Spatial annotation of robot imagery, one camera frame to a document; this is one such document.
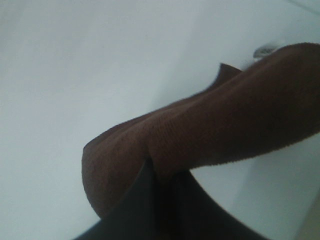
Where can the brown towel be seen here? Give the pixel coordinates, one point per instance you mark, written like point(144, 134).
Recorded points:
point(271, 105)

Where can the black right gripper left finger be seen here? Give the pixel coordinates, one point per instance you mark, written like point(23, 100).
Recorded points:
point(138, 215)

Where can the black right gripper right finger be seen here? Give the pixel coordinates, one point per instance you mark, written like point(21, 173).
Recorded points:
point(197, 217)

